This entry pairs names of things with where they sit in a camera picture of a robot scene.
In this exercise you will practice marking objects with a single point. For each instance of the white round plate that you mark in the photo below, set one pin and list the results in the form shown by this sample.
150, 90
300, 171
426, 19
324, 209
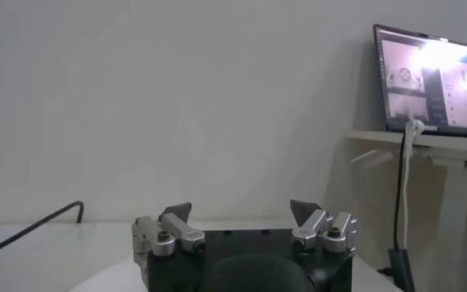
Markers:
114, 279

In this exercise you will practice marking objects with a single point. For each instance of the black power adapter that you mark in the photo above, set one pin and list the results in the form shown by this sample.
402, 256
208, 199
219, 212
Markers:
401, 270

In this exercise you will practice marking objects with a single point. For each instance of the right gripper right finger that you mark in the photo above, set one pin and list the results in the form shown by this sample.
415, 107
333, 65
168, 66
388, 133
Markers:
314, 226

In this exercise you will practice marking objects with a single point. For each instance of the dark grey open laptop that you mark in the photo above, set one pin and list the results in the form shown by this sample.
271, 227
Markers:
435, 79

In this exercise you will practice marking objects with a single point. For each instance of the white side table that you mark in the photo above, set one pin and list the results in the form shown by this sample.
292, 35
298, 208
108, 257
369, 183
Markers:
447, 143

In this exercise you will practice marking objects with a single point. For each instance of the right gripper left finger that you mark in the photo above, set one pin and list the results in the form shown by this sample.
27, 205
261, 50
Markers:
185, 234

